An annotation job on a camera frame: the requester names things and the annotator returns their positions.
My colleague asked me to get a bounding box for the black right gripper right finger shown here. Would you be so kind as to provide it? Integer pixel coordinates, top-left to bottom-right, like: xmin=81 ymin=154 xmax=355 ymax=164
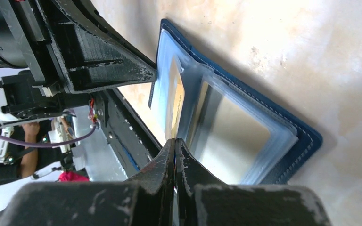
xmin=175 ymin=139 xmax=331 ymax=226

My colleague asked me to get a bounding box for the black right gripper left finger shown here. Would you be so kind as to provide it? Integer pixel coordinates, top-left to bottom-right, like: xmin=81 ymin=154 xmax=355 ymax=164
xmin=0 ymin=139 xmax=175 ymax=226

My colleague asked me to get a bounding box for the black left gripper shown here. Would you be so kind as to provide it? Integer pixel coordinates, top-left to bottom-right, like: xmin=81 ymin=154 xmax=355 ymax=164
xmin=0 ymin=0 xmax=157 ymax=119

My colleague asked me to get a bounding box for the blue leather card holder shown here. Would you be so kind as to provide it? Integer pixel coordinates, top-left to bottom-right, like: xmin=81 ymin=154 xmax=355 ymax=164
xmin=148 ymin=19 xmax=323 ymax=185

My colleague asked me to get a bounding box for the yellow card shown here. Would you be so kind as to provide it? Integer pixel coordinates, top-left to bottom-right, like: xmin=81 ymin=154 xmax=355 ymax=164
xmin=165 ymin=57 xmax=185 ymax=139

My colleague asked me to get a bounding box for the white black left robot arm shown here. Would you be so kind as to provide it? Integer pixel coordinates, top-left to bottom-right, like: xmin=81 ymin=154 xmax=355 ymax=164
xmin=0 ymin=0 xmax=157 ymax=126

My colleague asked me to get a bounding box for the silver card in holder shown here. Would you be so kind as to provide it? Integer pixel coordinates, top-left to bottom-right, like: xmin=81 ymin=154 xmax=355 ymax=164
xmin=189 ymin=82 xmax=270 ymax=184

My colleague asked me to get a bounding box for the person behind the table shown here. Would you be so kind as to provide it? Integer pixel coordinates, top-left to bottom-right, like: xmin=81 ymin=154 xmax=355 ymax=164
xmin=19 ymin=122 xmax=40 ymax=178

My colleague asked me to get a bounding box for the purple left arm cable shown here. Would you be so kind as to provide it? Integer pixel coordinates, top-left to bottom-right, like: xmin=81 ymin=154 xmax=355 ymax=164
xmin=0 ymin=124 xmax=97 ymax=149

